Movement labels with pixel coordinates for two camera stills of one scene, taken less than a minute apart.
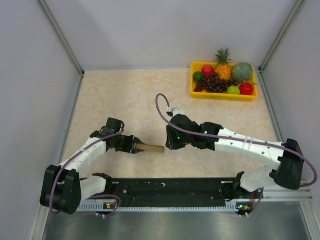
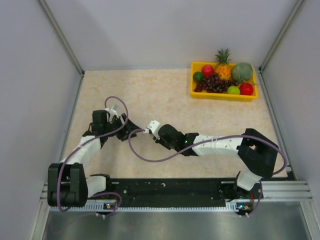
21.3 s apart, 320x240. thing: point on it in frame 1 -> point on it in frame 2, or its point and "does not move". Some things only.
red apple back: x=207 y=70 does not move
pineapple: x=224 y=69 does not move
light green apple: x=233 y=90 does not move
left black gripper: x=131 y=140 -> x=126 y=129
